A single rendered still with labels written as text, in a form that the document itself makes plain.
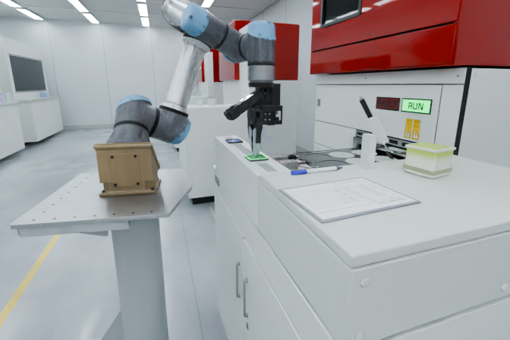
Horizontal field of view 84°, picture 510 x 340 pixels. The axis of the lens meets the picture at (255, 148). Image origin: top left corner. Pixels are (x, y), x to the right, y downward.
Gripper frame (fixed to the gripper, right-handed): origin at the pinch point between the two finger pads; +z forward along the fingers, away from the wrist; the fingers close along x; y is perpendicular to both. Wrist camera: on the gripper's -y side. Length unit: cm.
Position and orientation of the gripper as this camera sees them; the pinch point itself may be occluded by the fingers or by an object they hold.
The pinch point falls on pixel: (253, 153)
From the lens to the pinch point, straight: 81.5
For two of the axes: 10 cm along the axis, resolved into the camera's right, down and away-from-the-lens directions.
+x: -3.2, -2.1, 9.2
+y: 9.5, -0.7, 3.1
